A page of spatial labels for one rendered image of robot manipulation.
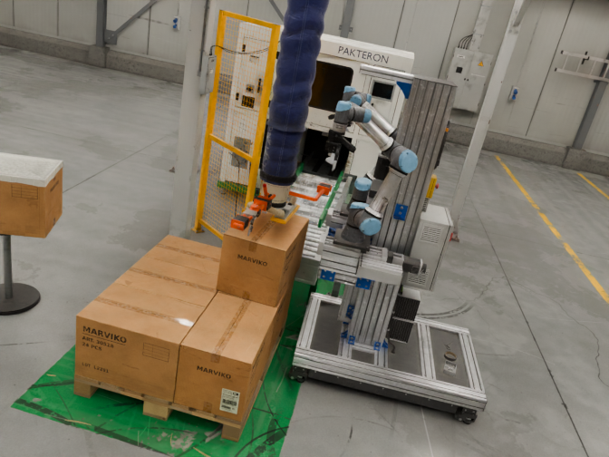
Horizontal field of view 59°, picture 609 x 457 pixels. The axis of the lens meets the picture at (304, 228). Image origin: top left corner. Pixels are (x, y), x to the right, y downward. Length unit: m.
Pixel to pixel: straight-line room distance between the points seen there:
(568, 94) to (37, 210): 11.25
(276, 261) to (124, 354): 1.00
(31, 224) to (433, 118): 2.57
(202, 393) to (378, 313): 1.30
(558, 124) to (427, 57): 3.23
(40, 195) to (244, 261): 1.33
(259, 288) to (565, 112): 10.58
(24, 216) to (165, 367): 1.38
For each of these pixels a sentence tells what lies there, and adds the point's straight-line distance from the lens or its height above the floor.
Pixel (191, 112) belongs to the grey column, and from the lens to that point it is 4.62.
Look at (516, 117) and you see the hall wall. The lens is 12.88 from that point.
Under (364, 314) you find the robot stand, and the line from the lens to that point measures 3.70.
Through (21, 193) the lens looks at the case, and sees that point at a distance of 3.74.
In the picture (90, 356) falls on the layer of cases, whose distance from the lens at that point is 3.29.
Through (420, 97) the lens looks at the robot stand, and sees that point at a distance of 3.22.
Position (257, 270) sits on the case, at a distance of 3.29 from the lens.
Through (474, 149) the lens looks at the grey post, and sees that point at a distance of 6.53.
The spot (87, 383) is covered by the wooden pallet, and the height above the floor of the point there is 0.11.
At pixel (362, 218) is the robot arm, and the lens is 3.10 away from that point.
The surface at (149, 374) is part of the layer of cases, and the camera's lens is 3.17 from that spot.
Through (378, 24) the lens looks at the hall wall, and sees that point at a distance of 12.37.
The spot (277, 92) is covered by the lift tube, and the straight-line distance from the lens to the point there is 3.17.
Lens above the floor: 2.32
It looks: 23 degrees down
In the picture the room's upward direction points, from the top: 12 degrees clockwise
